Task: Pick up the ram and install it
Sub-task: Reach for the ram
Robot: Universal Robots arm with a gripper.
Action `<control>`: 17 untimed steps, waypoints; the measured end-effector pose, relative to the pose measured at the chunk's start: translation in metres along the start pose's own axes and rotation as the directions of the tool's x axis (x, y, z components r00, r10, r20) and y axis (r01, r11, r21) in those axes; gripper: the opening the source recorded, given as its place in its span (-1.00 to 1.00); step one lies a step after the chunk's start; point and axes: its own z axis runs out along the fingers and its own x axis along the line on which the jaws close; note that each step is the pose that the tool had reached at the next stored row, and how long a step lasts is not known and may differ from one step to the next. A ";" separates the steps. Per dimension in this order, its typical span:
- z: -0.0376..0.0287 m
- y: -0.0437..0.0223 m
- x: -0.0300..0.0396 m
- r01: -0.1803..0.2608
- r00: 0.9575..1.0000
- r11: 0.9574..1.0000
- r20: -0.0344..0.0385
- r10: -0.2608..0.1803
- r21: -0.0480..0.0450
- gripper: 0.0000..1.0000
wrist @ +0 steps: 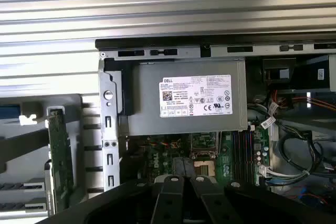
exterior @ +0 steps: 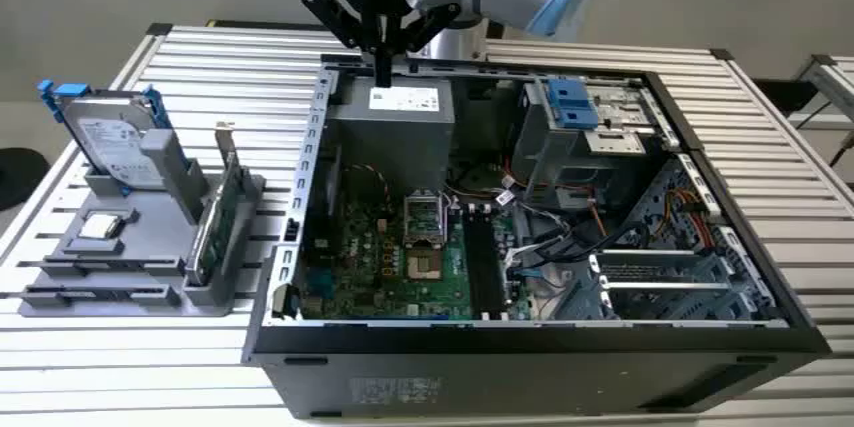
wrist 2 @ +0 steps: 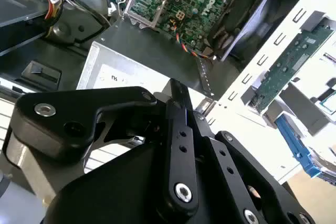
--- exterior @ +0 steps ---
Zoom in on blue plastic latch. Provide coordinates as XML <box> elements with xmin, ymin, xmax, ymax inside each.
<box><xmin>543</xmin><ymin>77</ymin><xmax>598</xmax><ymax>129</ymax></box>

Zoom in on CPU socket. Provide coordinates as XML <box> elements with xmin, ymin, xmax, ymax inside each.
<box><xmin>405</xmin><ymin>245</ymin><xmax>446</xmax><ymax>282</ymax></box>

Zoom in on graphics card with metal bracket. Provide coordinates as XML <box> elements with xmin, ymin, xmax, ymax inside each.
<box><xmin>185</xmin><ymin>120</ymin><xmax>246</xmax><ymax>286</ymax></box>

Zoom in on metal socket cover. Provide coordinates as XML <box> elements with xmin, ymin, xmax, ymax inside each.
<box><xmin>403</xmin><ymin>188</ymin><xmax>449</xmax><ymax>247</ymax></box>

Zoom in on grey metal disk bay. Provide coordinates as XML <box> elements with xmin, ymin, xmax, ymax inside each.
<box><xmin>586</xmin><ymin>246</ymin><xmax>780</xmax><ymax>322</ymax></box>

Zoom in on wires with white plugs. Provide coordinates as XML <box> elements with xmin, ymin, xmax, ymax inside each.
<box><xmin>446</xmin><ymin>181</ymin><xmax>519</xmax><ymax>208</ymax></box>

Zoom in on black open PC case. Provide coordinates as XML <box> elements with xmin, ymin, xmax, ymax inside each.
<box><xmin>239</xmin><ymin>53</ymin><xmax>834</xmax><ymax>421</ymax></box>

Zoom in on grey power supply unit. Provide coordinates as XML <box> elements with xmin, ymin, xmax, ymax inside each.
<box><xmin>325</xmin><ymin>77</ymin><xmax>458</xmax><ymax>198</ymax></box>

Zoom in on black wire bundle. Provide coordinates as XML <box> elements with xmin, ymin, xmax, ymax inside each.
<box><xmin>517</xmin><ymin>223</ymin><xmax>646</xmax><ymax>268</ymax></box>

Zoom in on aluminium frame table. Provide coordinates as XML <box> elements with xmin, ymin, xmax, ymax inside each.
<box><xmin>752</xmin><ymin>53</ymin><xmax>854</xmax><ymax>129</ymax></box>

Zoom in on silver CPU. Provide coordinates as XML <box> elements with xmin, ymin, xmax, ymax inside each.
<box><xmin>78</xmin><ymin>213</ymin><xmax>126</xmax><ymax>239</ymax></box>

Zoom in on hard disk in blue carrier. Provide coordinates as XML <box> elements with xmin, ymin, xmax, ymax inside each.
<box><xmin>36</xmin><ymin>79</ymin><xmax>177</xmax><ymax>196</ymax></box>

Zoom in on twisted red black fan wire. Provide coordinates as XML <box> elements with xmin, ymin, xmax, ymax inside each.
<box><xmin>343</xmin><ymin>163</ymin><xmax>397</xmax><ymax>214</ymax></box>

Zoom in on orange and red wire bundle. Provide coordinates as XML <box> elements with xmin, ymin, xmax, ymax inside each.
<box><xmin>650</xmin><ymin>188</ymin><xmax>726</xmax><ymax>256</ymax></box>

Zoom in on grey parts rack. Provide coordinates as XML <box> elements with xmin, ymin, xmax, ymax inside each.
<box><xmin>18</xmin><ymin>129</ymin><xmax>269</xmax><ymax>318</ymax></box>

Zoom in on grey metal drive cage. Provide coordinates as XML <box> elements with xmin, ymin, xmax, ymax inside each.
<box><xmin>510</xmin><ymin>75</ymin><xmax>680</xmax><ymax>211</ymax></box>

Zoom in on black case fan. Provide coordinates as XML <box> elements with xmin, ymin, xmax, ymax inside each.
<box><xmin>307</xmin><ymin>144</ymin><xmax>347</xmax><ymax>248</ymax></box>

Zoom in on green motherboard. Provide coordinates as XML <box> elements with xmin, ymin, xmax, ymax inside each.
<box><xmin>297</xmin><ymin>196</ymin><xmax>535</xmax><ymax>322</ymax></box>

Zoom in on black round base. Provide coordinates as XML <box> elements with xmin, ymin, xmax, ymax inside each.
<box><xmin>0</xmin><ymin>146</ymin><xmax>50</xmax><ymax>212</ymax></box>

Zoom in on thin orange wire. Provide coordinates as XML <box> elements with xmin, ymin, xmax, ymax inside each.
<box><xmin>557</xmin><ymin>185</ymin><xmax>610</xmax><ymax>237</ymax></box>

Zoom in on RAM stick with white label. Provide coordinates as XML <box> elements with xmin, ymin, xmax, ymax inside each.
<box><xmin>24</xmin><ymin>285</ymin><xmax>169</xmax><ymax>297</ymax></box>

